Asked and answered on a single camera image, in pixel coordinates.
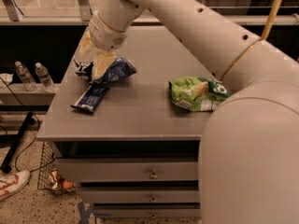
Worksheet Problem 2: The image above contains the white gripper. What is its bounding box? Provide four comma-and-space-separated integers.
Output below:
76, 11, 128, 80

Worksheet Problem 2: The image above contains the blue chip bag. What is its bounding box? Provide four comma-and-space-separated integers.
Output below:
75, 57, 137, 84

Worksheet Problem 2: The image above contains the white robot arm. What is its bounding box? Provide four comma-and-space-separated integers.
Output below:
89, 0, 299, 224

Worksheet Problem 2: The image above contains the blue rxbar blueberry bar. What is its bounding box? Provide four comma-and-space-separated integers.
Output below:
71, 84, 109, 113

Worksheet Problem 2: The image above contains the green chip bag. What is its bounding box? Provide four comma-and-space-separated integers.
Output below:
168, 77, 232, 112

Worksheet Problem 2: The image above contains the right clear water bottle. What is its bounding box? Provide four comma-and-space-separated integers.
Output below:
36, 63, 55, 92

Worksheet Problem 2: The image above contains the clear water bottle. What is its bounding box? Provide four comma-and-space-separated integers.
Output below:
36, 63, 55, 92
15, 61, 36, 91

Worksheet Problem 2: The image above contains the left clear water bottle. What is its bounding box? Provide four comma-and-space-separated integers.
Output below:
15, 61, 36, 91

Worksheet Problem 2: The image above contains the grey metal railing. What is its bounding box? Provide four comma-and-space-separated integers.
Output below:
0, 0, 299, 27

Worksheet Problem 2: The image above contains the grey drawer cabinet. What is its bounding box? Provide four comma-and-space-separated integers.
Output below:
37, 26, 210, 218

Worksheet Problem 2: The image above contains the top drawer knob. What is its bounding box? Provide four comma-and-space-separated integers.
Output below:
149, 169, 158, 180

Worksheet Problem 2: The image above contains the drawer knob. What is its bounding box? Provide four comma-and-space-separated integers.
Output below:
149, 169, 158, 180
149, 195, 157, 203

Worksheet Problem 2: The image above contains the black metal bar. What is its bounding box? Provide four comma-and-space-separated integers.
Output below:
0, 112, 33, 174

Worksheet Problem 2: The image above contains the white orange sneaker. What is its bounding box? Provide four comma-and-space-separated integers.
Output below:
0, 170, 31, 201

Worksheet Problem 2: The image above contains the middle drawer knob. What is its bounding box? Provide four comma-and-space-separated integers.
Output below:
149, 195, 157, 203

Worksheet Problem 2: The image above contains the yellow wooden pole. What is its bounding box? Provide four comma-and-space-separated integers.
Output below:
261, 0, 282, 40

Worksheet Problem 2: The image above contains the black cable on floor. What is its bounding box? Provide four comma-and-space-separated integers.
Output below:
0, 77, 56, 174

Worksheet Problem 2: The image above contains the black wire basket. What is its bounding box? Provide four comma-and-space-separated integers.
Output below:
37, 143, 77, 196

